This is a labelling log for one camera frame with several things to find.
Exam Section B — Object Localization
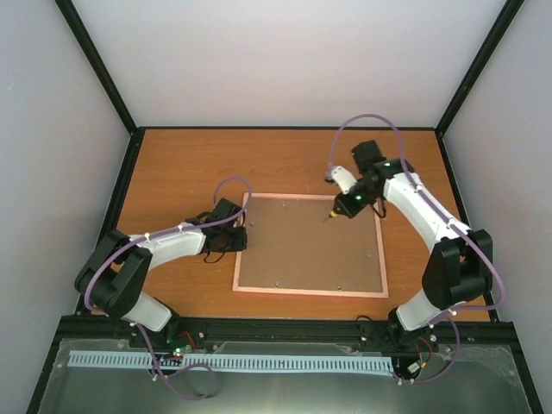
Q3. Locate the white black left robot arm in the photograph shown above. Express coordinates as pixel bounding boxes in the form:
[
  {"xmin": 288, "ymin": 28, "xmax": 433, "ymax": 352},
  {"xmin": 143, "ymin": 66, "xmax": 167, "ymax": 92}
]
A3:
[{"xmin": 74, "ymin": 198, "xmax": 248, "ymax": 348}]

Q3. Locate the yellow handled screwdriver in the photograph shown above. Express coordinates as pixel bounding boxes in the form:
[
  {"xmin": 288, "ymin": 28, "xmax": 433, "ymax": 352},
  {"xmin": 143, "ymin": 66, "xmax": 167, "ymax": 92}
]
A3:
[{"xmin": 323, "ymin": 211, "xmax": 337, "ymax": 223}]

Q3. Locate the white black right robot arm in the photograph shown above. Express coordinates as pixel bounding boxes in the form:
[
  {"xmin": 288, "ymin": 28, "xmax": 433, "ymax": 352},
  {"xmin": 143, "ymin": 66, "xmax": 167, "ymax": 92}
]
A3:
[{"xmin": 325, "ymin": 141, "xmax": 493, "ymax": 348}]

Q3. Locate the pink wooden picture frame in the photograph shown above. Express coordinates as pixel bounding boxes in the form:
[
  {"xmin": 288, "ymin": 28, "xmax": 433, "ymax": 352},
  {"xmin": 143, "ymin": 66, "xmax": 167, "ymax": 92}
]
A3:
[{"xmin": 233, "ymin": 193, "xmax": 389, "ymax": 298}]

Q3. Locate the clear acrylic front panel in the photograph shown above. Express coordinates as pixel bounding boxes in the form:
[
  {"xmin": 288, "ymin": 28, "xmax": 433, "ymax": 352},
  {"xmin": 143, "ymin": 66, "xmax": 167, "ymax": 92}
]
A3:
[{"xmin": 29, "ymin": 338, "xmax": 541, "ymax": 413}]

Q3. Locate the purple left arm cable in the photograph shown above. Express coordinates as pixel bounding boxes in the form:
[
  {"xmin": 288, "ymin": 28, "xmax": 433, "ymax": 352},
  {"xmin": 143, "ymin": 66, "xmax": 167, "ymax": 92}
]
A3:
[{"xmin": 84, "ymin": 175, "xmax": 254, "ymax": 401}]

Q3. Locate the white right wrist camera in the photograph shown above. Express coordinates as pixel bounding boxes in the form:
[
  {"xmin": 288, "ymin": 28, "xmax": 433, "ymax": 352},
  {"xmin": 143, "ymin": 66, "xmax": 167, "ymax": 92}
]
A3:
[{"xmin": 324, "ymin": 166, "xmax": 357, "ymax": 194}]

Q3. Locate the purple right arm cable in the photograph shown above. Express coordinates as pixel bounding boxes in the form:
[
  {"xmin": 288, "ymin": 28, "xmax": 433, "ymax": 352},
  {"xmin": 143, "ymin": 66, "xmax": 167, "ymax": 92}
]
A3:
[{"xmin": 325, "ymin": 114, "xmax": 505, "ymax": 386}]

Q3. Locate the light blue slotted cable duct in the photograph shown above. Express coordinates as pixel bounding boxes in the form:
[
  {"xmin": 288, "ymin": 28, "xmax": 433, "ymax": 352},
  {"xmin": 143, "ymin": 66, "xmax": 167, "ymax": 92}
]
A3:
[{"xmin": 66, "ymin": 350, "xmax": 392, "ymax": 376}]

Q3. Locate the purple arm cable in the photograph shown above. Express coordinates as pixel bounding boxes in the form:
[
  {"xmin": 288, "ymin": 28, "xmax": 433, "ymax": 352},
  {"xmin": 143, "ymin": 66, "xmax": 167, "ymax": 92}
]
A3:
[
  {"xmin": 325, "ymin": 114, "xmax": 505, "ymax": 386},
  {"xmin": 84, "ymin": 175, "xmax": 254, "ymax": 401}
]

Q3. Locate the black aluminium enclosure frame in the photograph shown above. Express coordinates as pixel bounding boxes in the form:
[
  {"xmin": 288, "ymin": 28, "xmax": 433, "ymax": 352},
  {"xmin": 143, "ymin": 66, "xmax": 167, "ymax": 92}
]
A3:
[{"xmin": 25, "ymin": 0, "xmax": 552, "ymax": 414}]

